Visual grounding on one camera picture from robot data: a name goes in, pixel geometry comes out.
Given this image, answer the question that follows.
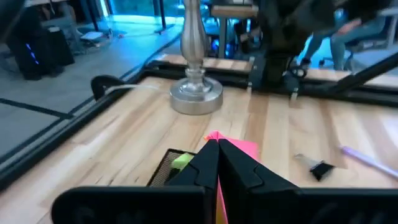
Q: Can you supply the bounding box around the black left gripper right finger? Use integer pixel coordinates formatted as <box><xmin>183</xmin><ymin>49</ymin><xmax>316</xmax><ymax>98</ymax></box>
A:
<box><xmin>218</xmin><ymin>138</ymin><xmax>398</xmax><ymax>224</ymax></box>

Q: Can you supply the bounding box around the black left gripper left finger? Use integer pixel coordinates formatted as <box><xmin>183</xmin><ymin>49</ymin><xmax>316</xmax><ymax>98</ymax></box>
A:
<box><xmin>51</xmin><ymin>138</ymin><xmax>220</xmax><ymax>224</ymax></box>

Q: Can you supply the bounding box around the white lamp cord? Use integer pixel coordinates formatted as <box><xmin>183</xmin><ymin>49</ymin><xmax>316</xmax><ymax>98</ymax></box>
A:
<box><xmin>104</xmin><ymin>83</ymin><xmax>170</xmax><ymax>96</ymax></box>

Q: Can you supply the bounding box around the purple transparent pen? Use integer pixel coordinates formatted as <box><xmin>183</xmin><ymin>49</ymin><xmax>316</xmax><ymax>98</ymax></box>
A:
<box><xmin>338</xmin><ymin>145</ymin><xmax>398</xmax><ymax>180</ymax></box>

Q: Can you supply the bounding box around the green highlighter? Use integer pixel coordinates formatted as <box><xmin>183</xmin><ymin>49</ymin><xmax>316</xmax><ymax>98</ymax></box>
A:
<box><xmin>170</xmin><ymin>152</ymin><xmax>194</xmax><ymax>171</ymax></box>

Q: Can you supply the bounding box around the silver table lamp white shade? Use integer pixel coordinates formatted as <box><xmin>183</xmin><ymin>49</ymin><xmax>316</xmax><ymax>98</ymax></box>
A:
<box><xmin>169</xmin><ymin>0</ymin><xmax>224</xmax><ymax>116</ymax></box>

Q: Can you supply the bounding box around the black computer tower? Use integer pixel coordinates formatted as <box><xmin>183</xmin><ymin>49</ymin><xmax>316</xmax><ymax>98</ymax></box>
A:
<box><xmin>6</xmin><ymin>9</ymin><xmax>75</xmax><ymax>81</ymax></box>

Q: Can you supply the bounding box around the black mesh desk organizer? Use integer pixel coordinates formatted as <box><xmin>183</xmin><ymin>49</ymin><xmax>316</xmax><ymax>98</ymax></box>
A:
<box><xmin>146</xmin><ymin>148</ymin><xmax>197</xmax><ymax>187</ymax></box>

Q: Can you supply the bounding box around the pink sticky notes pad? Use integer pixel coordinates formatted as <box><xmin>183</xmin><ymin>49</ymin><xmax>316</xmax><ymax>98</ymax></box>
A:
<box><xmin>203</xmin><ymin>130</ymin><xmax>261</xmax><ymax>224</ymax></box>

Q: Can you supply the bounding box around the wooden background desk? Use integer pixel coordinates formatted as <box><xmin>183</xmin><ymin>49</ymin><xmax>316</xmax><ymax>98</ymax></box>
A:
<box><xmin>211</xmin><ymin>4</ymin><xmax>259</xmax><ymax>58</ymax></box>

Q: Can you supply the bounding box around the person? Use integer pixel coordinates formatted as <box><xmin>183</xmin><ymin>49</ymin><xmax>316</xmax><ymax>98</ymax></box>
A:
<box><xmin>300</xmin><ymin>0</ymin><xmax>389</xmax><ymax>71</ymax></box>

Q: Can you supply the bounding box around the black binder clip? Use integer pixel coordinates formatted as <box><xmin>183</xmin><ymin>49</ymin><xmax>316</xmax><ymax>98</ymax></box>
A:
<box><xmin>294</xmin><ymin>152</ymin><xmax>335</xmax><ymax>182</ymax></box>

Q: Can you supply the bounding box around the black table edge clamp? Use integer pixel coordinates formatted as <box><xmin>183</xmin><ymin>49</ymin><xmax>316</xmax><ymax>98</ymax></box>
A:
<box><xmin>90</xmin><ymin>75</ymin><xmax>125</xmax><ymax>101</ymax></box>

